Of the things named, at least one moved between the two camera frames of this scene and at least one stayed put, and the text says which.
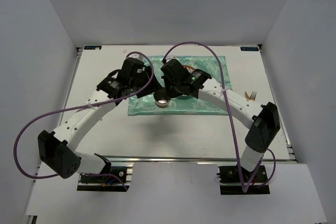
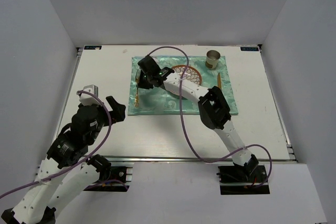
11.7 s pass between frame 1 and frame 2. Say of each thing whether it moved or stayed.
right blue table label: stayed
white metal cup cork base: moved
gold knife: moved
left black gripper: moved
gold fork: moved
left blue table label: stayed
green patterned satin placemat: stayed
